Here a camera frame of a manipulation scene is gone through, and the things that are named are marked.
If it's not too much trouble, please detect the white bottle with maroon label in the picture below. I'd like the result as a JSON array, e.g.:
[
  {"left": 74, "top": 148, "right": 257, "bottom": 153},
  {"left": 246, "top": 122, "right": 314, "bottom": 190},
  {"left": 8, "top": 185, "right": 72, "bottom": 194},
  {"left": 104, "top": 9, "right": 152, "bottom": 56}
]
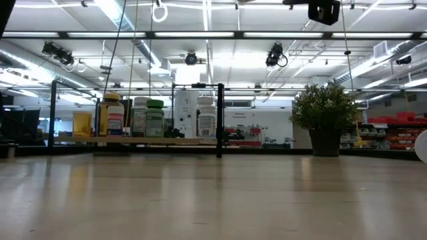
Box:
[{"left": 195, "top": 95, "right": 218, "bottom": 138}]

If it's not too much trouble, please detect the potted green plant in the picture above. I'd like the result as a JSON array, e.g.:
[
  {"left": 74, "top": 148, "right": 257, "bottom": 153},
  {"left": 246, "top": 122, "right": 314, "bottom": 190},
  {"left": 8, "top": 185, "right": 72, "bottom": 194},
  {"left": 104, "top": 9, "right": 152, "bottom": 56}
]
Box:
[{"left": 290, "top": 81, "right": 360, "bottom": 157}]

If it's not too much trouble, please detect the black aluminium rig frame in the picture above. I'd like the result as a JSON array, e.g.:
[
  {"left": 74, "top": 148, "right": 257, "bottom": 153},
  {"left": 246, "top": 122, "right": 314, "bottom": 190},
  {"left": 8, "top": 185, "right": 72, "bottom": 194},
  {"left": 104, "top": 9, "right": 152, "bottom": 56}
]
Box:
[{"left": 0, "top": 145, "right": 423, "bottom": 162}]

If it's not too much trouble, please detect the black hanging cable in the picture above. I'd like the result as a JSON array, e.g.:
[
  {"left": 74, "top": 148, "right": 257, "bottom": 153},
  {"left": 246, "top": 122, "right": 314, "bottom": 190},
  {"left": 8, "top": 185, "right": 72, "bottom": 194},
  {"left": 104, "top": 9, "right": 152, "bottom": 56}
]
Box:
[{"left": 101, "top": 0, "right": 129, "bottom": 95}]

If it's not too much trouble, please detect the thin dark hanging cable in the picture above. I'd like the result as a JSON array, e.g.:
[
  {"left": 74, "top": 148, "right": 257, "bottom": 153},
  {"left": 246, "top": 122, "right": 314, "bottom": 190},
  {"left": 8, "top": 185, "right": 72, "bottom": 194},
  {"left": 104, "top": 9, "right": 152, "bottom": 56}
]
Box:
[{"left": 145, "top": 0, "right": 155, "bottom": 98}]

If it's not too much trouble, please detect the clear bottle with green label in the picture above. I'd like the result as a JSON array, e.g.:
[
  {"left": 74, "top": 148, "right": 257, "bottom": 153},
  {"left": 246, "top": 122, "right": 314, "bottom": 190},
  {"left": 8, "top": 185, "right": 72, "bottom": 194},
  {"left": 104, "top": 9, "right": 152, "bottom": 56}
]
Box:
[{"left": 130, "top": 96, "right": 151, "bottom": 138}]

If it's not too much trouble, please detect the white bottle with grey label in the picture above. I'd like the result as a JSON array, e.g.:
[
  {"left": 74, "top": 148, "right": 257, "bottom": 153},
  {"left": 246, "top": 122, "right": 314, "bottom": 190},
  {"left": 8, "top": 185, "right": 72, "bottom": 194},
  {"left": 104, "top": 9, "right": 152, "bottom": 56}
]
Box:
[{"left": 414, "top": 129, "right": 427, "bottom": 164}]

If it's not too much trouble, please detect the shelf with red bins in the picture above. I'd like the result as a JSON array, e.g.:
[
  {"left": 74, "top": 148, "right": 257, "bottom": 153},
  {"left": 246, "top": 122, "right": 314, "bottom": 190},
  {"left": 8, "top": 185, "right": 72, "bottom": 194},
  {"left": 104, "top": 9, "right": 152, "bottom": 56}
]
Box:
[{"left": 343, "top": 111, "right": 427, "bottom": 153}]

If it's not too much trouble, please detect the yellowish hanging cable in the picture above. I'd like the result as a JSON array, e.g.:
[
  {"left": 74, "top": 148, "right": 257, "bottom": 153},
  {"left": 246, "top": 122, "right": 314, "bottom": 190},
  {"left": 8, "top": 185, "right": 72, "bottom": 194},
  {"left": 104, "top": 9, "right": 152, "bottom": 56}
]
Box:
[{"left": 125, "top": 0, "right": 139, "bottom": 134}]

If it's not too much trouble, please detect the white looped cable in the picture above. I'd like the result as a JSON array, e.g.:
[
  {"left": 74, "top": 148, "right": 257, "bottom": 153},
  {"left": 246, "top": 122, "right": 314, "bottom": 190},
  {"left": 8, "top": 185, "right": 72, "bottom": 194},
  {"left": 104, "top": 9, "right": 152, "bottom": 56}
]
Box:
[{"left": 151, "top": 0, "right": 169, "bottom": 23}]

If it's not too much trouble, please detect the wooden shelf with black frame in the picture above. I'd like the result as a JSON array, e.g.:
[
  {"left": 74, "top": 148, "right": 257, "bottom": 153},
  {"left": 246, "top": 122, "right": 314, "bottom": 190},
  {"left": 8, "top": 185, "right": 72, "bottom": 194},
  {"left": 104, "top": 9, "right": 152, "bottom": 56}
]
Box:
[{"left": 48, "top": 79, "right": 226, "bottom": 159}]

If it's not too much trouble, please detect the amber bottle with yellow cap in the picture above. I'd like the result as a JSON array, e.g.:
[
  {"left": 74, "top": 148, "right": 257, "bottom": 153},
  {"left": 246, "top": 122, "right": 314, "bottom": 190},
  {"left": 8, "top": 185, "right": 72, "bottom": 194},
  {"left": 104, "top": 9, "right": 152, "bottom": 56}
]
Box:
[{"left": 99, "top": 92, "right": 123, "bottom": 137}]

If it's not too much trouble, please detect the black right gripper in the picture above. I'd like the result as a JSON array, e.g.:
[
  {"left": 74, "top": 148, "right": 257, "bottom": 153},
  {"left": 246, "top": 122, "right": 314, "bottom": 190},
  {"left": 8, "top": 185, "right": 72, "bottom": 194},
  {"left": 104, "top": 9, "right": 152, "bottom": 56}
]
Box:
[{"left": 282, "top": 0, "right": 342, "bottom": 27}]

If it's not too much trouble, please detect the green bottle with green cap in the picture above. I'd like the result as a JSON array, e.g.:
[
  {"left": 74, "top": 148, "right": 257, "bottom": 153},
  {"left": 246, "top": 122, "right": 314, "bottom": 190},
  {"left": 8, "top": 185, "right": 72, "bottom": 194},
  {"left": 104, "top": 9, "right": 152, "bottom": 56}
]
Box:
[{"left": 145, "top": 99, "right": 165, "bottom": 138}]

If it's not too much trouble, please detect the white cabinet machine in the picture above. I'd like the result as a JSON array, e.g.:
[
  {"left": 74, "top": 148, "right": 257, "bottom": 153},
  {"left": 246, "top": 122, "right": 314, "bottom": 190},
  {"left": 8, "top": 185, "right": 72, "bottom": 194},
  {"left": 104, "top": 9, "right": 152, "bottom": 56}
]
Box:
[{"left": 173, "top": 89, "right": 201, "bottom": 138}]

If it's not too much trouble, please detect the workbench with red boxes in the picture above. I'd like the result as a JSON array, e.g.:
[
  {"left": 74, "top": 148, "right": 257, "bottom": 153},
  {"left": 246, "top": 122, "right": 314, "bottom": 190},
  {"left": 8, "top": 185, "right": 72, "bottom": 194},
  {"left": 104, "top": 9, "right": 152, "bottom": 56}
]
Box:
[{"left": 224, "top": 125, "right": 294, "bottom": 149}]

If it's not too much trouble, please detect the yellow cleaning tool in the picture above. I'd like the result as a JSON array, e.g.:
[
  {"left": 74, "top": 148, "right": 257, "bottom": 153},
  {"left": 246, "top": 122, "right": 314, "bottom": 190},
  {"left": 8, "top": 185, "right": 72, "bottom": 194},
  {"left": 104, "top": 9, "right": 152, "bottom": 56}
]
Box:
[{"left": 353, "top": 118, "right": 365, "bottom": 148}]

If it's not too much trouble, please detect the black round overhead camera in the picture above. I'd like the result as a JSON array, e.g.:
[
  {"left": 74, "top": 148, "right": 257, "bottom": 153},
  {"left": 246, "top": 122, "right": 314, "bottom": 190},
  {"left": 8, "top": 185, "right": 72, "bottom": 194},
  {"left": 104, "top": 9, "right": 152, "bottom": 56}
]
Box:
[{"left": 184, "top": 51, "right": 199, "bottom": 66}]

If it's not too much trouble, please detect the black ceiling camera with cable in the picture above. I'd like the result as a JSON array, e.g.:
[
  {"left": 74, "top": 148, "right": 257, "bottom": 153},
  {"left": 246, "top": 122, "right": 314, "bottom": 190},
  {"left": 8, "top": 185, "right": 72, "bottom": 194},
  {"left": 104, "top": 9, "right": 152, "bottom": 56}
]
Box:
[
  {"left": 41, "top": 41, "right": 87, "bottom": 73},
  {"left": 266, "top": 42, "right": 289, "bottom": 69}
]

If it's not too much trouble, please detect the black overhead light bar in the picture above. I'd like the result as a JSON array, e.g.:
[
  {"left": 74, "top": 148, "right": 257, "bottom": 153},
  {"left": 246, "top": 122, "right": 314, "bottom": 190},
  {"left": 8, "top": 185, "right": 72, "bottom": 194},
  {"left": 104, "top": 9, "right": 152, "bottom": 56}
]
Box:
[{"left": 0, "top": 31, "right": 427, "bottom": 41}]

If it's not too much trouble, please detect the dark equipment cabinet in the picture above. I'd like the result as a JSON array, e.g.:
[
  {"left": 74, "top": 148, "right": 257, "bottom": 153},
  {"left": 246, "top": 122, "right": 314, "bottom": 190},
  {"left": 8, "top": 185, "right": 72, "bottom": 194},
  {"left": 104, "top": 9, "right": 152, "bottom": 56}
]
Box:
[{"left": 0, "top": 108, "right": 41, "bottom": 147}]

